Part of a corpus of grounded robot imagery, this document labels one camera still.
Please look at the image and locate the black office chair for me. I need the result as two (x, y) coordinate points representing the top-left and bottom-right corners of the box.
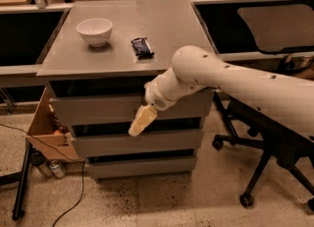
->
(212, 4), (314, 207)

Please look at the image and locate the white ceramic bowl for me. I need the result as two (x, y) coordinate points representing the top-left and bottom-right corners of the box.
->
(77, 18), (113, 47)

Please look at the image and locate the dark bottle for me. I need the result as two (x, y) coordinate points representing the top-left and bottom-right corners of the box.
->
(30, 149), (52, 178)

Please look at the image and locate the grey top drawer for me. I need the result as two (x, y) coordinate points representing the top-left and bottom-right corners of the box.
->
(50, 89), (213, 126)

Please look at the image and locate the black floor cable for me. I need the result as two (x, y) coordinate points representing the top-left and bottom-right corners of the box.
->
(0, 123), (86, 227)

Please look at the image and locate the black stand leg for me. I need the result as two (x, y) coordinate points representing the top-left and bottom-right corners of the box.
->
(0, 142), (32, 221)

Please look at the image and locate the grey drawer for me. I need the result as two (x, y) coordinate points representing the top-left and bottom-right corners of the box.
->
(50, 89), (213, 126)
(72, 129), (204, 157)
(85, 156), (197, 179)

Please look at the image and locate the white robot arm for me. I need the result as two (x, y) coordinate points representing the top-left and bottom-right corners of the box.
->
(129, 45), (314, 139)

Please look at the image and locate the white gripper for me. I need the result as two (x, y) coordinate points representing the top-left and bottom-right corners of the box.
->
(129, 81), (176, 137)

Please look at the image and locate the grey bottom drawer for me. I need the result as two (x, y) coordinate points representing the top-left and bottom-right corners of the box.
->
(85, 156), (197, 179)

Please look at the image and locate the silver can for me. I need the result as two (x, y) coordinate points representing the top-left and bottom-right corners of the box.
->
(50, 160), (66, 178)

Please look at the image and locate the grey middle drawer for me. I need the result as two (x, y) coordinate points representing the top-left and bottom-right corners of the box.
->
(72, 129), (204, 157)

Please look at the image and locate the dark blue snack packet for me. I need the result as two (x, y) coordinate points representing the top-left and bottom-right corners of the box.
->
(131, 37), (154, 58)

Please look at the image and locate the grey drawer cabinet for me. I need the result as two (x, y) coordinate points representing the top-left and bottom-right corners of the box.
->
(36, 0), (223, 181)

